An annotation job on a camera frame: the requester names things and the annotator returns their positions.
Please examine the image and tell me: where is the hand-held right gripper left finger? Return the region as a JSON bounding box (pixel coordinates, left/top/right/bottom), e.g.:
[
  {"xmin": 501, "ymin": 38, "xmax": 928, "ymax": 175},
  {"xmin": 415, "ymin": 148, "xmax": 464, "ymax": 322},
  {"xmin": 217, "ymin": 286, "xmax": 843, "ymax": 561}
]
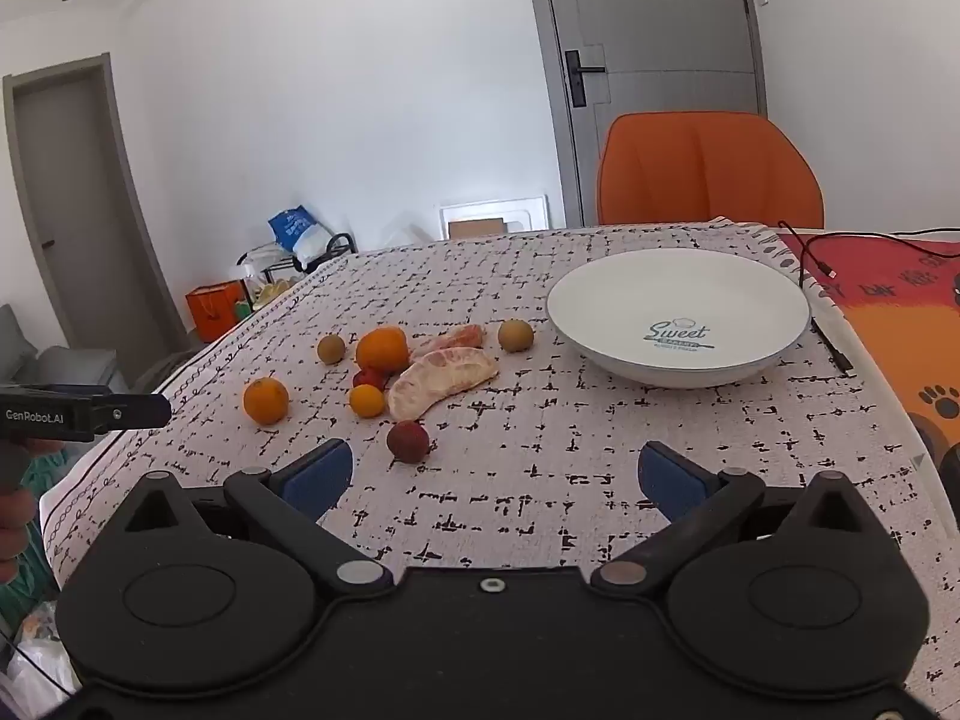
[{"xmin": 120, "ymin": 439, "xmax": 392, "ymax": 595}]

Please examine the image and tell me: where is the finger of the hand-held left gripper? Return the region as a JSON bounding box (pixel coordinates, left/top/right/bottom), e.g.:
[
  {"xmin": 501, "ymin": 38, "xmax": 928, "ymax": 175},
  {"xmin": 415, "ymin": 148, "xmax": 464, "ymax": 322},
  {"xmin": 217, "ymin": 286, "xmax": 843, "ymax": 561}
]
[{"xmin": 94, "ymin": 392, "xmax": 172, "ymax": 436}]

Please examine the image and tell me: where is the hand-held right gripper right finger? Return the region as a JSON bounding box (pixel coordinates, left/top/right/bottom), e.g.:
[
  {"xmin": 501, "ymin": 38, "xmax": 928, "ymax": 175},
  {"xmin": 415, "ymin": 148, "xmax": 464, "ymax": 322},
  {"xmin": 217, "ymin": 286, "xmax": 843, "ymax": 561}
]
[{"xmin": 591, "ymin": 441, "xmax": 887, "ymax": 597}]

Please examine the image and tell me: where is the dark red plum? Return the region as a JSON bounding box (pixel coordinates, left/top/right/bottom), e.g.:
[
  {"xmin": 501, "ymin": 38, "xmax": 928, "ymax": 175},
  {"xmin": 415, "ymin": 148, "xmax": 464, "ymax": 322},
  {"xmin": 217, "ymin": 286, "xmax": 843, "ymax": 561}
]
[{"xmin": 386, "ymin": 421, "xmax": 431, "ymax": 464}]

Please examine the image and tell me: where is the medium orange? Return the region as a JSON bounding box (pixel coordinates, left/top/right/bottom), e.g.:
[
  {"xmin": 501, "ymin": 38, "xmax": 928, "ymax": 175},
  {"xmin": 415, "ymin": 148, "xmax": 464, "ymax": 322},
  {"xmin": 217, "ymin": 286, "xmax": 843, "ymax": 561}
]
[{"xmin": 243, "ymin": 377, "xmax": 290, "ymax": 425}]

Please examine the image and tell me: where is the large orange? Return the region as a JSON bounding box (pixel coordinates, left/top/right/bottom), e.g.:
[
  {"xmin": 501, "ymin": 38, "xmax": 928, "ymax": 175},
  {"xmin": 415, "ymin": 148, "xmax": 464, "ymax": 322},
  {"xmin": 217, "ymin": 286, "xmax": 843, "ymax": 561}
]
[{"xmin": 355, "ymin": 326, "xmax": 410, "ymax": 374}]

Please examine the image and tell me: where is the large peeled pomelo segment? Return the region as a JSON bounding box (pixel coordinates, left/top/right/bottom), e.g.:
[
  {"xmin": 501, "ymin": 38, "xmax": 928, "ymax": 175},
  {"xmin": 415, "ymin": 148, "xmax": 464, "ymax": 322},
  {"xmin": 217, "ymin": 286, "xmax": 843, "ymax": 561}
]
[{"xmin": 387, "ymin": 346, "xmax": 500, "ymax": 422}]

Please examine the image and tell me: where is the white plate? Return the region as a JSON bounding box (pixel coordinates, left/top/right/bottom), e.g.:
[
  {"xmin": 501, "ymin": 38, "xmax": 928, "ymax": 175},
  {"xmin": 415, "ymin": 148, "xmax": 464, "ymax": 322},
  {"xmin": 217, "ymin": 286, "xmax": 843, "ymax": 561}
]
[{"xmin": 546, "ymin": 249, "xmax": 812, "ymax": 389}]

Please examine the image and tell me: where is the small peeled pomelo segment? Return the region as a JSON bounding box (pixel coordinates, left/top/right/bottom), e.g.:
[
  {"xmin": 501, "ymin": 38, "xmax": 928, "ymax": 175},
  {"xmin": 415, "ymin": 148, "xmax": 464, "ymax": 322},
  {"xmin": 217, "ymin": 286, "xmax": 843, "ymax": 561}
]
[{"xmin": 409, "ymin": 325, "xmax": 487, "ymax": 361}]

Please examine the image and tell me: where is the person's left hand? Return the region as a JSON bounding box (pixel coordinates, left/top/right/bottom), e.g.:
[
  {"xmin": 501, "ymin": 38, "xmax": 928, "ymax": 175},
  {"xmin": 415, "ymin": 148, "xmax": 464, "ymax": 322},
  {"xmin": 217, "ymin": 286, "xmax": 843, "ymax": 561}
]
[{"xmin": 0, "ymin": 441, "xmax": 65, "ymax": 584}]

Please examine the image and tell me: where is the grey sofa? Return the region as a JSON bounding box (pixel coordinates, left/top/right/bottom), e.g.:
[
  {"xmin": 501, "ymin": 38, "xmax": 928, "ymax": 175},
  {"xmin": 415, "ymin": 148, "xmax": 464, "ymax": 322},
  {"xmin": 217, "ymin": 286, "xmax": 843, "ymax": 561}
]
[{"xmin": 0, "ymin": 304, "xmax": 121, "ymax": 391}]

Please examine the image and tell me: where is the orange box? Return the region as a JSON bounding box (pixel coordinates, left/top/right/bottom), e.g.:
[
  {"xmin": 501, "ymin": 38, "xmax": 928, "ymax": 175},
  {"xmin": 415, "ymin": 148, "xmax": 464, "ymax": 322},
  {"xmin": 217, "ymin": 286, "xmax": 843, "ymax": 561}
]
[{"xmin": 185, "ymin": 281, "xmax": 252, "ymax": 344}]

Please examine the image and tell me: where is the black and white patterned tablecloth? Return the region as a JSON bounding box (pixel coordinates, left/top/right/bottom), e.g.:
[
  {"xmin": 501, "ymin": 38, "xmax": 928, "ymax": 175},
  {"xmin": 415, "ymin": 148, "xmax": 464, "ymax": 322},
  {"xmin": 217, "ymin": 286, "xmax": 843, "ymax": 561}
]
[{"xmin": 41, "ymin": 219, "xmax": 960, "ymax": 720}]

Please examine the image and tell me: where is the green patterned clothing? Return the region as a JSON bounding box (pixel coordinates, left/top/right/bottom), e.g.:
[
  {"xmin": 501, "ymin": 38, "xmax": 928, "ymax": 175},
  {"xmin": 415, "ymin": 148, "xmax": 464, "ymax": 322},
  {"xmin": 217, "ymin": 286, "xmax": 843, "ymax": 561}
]
[{"xmin": 0, "ymin": 457, "xmax": 76, "ymax": 638}]

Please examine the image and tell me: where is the black metal rack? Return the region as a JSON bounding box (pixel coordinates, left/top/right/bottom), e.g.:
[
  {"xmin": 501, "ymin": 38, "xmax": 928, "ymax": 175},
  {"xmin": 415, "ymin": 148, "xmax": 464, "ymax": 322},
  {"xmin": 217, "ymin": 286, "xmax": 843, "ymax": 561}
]
[{"xmin": 238, "ymin": 232, "xmax": 357, "ymax": 308}]

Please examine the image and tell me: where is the grey interior door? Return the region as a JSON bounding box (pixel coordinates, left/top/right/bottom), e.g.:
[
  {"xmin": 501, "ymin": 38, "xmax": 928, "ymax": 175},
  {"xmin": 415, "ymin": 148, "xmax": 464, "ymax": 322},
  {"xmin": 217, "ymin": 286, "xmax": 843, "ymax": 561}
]
[{"xmin": 2, "ymin": 52, "xmax": 192, "ymax": 391}]

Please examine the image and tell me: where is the white plastic bag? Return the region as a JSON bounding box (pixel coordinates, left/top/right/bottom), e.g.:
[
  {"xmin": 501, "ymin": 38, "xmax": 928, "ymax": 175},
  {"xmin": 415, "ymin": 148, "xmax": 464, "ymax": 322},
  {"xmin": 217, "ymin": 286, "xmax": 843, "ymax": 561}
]
[{"xmin": 0, "ymin": 600, "xmax": 80, "ymax": 706}]

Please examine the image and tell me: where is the blue and white bag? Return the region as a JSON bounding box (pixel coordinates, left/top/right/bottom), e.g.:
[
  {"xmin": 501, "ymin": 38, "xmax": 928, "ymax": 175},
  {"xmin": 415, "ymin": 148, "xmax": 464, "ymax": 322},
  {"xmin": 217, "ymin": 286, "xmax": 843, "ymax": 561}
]
[{"xmin": 268, "ymin": 204, "xmax": 331, "ymax": 260}]

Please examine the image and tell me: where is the orange chair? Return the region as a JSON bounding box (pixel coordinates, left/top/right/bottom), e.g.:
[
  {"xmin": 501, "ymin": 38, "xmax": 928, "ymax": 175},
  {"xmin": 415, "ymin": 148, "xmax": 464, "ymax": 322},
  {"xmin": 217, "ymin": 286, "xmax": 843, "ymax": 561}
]
[{"xmin": 596, "ymin": 111, "xmax": 826, "ymax": 230}]

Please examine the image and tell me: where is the white foam packaging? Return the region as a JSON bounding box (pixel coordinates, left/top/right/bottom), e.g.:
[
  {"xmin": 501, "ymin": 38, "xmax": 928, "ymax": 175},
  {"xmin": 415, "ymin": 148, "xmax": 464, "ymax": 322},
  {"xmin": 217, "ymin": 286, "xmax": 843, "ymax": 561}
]
[{"xmin": 439, "ymin": 195, "xmax": 550, "ymax": 241}]

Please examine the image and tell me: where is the black cable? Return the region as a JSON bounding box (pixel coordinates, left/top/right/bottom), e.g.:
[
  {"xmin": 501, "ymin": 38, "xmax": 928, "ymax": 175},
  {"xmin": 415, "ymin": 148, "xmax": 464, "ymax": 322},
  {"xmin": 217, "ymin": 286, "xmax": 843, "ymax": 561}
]
[
  {"xmin": 778, "ymin": 221, "xmax": 960, "ymax": 276},
  {"xmin": 799, "ymin": 236, "xmax": 856, "ymax": 376}
]

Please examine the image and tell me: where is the black door handle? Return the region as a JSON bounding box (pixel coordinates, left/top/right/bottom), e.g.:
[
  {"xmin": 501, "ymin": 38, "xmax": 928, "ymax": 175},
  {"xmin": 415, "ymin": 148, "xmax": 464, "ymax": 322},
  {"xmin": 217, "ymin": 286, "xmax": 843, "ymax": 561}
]
[{"xmin": 564, "ymin": 49, "xmax": 607, "ymax": 107}]

